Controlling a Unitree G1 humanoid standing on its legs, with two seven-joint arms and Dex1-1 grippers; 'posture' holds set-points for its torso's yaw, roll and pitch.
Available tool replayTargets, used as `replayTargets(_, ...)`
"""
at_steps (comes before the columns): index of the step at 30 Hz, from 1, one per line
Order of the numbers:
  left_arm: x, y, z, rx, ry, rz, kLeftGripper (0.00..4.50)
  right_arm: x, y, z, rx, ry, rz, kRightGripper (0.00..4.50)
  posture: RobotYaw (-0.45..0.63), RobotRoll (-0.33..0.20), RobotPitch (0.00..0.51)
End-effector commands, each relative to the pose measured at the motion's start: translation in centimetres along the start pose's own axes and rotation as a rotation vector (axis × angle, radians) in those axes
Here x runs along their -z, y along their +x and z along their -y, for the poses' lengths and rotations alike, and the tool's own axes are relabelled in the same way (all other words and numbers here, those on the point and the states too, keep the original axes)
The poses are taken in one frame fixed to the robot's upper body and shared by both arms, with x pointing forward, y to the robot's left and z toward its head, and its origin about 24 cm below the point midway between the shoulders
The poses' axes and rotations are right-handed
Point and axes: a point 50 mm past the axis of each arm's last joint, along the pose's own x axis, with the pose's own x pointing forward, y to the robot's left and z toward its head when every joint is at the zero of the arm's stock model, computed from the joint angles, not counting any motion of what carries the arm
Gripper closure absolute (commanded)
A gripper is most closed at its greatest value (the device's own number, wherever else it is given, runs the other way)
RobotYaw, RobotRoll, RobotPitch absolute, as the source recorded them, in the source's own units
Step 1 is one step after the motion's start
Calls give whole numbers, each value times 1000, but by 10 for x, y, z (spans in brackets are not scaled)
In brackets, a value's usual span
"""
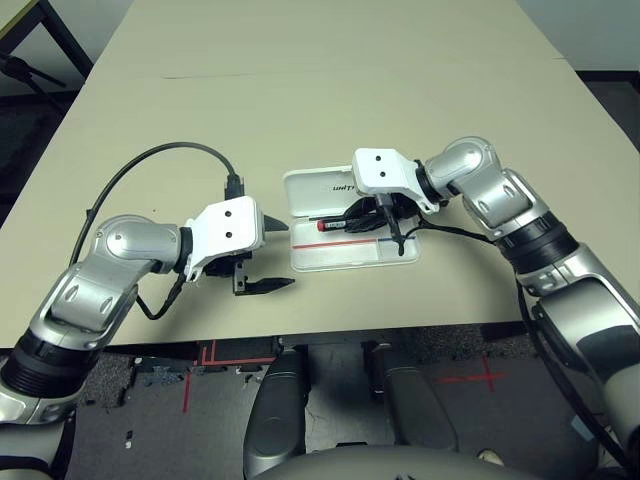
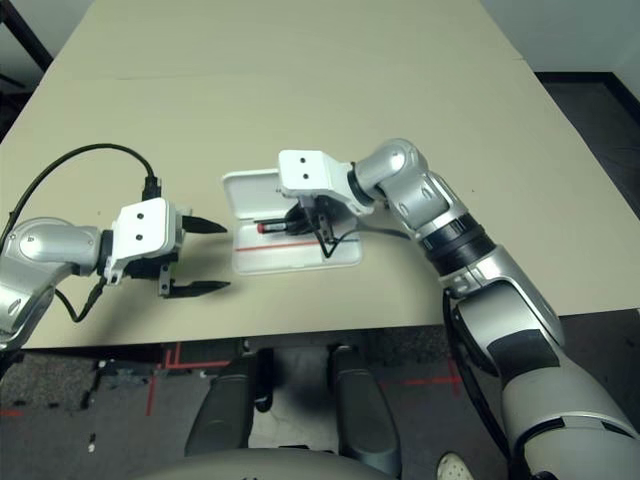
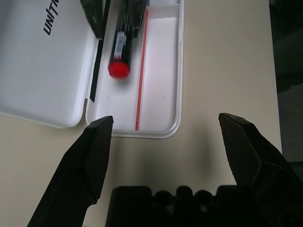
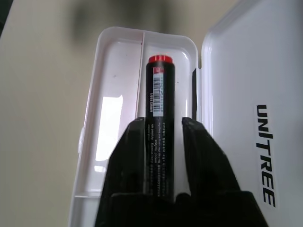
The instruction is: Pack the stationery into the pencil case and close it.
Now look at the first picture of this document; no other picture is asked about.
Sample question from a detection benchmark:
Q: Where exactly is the dark grey robot leg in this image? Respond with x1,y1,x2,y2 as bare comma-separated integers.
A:
369,344,459,454
242,347,311,476

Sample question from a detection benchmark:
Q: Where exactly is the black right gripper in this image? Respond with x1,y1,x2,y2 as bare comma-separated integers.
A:
347,192,419,257

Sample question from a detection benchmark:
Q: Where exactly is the black metal table frame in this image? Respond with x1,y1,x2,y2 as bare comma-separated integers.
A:
0,0,94,81

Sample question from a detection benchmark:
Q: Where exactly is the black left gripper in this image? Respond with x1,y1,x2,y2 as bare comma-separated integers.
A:
204,212,297,296

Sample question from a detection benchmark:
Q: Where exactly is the grey robot torso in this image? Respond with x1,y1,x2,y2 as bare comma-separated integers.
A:
254,444,531,480

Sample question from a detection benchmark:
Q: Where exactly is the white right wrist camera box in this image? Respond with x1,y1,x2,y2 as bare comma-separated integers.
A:
351,147,441,216

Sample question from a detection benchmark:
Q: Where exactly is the dark grey robot left leg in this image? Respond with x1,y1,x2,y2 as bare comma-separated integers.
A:
242,347,311,476

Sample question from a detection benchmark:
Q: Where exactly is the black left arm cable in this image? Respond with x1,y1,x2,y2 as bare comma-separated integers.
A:
69,142,249,321

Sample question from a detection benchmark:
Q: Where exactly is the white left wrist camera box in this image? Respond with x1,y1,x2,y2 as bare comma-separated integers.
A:
182,195,266,284

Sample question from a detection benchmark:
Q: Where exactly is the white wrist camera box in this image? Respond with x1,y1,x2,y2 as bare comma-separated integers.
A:
351,147,441,216
182,195,266,284

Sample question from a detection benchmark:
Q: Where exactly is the dark grey robot right leg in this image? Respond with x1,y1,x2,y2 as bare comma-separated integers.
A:
369,344,459,454

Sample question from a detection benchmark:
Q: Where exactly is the white plastic pencil case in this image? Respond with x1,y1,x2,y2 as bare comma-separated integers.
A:
282,164,421,274

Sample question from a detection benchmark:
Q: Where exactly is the black tripod rod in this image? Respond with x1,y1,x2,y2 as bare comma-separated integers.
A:
0,52,66,89

